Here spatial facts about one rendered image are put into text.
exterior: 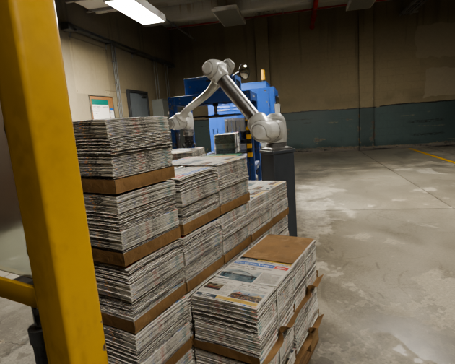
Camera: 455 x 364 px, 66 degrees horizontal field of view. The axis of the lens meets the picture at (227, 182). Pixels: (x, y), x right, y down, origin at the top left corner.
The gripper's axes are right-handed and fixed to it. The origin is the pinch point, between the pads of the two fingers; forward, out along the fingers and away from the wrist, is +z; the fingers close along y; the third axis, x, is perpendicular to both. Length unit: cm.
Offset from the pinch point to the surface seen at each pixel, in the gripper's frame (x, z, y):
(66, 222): -237, -21, 49
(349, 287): -52, 90, 128
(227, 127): 324, -10, -30
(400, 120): 838, 16, 393
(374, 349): -120, 88, 132
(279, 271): -155, 29, 85
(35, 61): -238, -51, 48
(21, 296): -237, -3, 34
